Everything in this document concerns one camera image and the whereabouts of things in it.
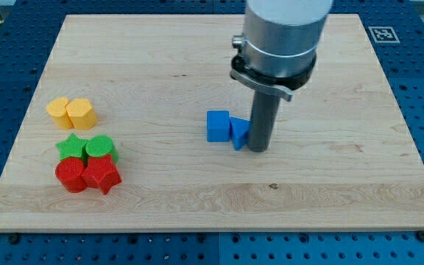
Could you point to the blue cube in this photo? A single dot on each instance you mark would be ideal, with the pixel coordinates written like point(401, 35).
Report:
point(218, 126)

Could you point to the blue triangular prism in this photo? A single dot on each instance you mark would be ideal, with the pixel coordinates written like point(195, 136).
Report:
point(239, 132)

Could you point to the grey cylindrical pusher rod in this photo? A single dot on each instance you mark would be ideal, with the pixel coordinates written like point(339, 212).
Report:
point(262, 119)

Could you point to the black clamp with silver lever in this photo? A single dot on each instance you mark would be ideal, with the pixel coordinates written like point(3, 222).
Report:
point(281, 87)

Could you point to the green cylinder block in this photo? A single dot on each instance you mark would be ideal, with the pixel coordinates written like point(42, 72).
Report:
point(101, 145)

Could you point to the red star block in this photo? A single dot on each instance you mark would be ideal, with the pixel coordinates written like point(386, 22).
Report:
point(101, 173)

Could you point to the wooden board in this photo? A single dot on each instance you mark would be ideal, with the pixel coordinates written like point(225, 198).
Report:
point(341, 157)

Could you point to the yellow hexagon block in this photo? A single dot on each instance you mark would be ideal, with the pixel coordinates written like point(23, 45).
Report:
point(81, 114)

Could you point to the green star block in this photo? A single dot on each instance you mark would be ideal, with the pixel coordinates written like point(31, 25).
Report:
point(72, 147)

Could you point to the red cylinder block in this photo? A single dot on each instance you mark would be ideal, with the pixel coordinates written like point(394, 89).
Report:
point(69, 173)

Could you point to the yellow semicircle block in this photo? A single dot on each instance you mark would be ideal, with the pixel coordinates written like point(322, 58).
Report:
point(57, 110)

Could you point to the white fiducial marker tag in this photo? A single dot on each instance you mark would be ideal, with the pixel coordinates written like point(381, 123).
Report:
point(383, 34)

